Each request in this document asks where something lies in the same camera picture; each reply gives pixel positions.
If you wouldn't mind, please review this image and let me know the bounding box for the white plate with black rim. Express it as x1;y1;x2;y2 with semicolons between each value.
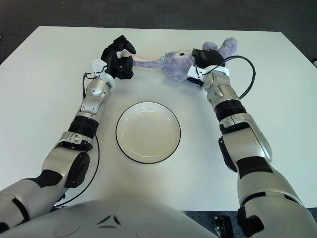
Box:
115;101;182;164

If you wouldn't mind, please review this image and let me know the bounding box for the black metal bracket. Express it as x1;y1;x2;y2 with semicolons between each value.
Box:
214;215;233;238

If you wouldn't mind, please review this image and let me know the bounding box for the purple plush bunny doll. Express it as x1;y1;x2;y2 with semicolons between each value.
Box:
121;37;238;82

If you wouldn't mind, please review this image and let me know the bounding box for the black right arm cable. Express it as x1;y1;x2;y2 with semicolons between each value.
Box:
205;55;257;100

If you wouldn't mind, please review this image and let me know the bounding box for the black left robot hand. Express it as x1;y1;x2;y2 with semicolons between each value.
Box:
101;35;137;80

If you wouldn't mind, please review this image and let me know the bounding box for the grey robot torso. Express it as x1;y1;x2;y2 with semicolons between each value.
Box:
0;198;218;238

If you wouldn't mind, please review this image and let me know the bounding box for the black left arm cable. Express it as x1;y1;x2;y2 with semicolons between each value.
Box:
83;71;100;206

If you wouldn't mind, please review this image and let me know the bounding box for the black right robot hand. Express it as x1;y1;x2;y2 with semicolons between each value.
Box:
186;48;225;86

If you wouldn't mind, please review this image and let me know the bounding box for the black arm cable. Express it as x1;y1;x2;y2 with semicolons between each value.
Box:
205;55;257;100
83;71;100;206

